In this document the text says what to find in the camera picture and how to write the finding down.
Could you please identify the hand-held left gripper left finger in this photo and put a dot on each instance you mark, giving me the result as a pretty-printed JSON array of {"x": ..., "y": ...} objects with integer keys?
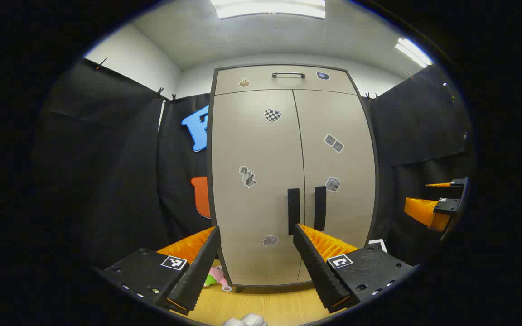
[{"x": 200, "y": 267}]

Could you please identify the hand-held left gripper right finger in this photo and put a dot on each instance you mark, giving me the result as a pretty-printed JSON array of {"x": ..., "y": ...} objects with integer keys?
[{"x": 315, "y": 267}]

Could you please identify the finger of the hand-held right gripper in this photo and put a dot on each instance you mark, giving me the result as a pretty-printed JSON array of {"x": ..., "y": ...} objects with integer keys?
[
  {"x": 424, "y": 213},
  {"x": 451, "y": 183}
]

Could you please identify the beige cabinet door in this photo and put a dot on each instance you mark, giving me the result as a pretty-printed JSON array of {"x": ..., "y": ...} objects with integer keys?
[
  {"x": 338, "y": 117},
  {"x": 252, "y": 149}
]

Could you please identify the beige double-door shoe cabinet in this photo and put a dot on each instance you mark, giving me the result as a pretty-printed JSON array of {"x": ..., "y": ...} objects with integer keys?
[{"x": 261, "y": 83}]

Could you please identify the pink and green plush toy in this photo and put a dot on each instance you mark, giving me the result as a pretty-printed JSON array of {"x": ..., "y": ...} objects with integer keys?
[{"x": 215, "y": 277}]

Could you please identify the rectangular ceiling light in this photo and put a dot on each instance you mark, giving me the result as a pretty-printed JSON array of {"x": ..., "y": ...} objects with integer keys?
[
  {"x": 413, "y": 52},
  {"x": 270, "y": 8}
]

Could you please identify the black backdrop cloth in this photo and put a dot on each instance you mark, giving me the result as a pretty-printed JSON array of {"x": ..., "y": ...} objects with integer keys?
[{"x": 107, "y": 158}]

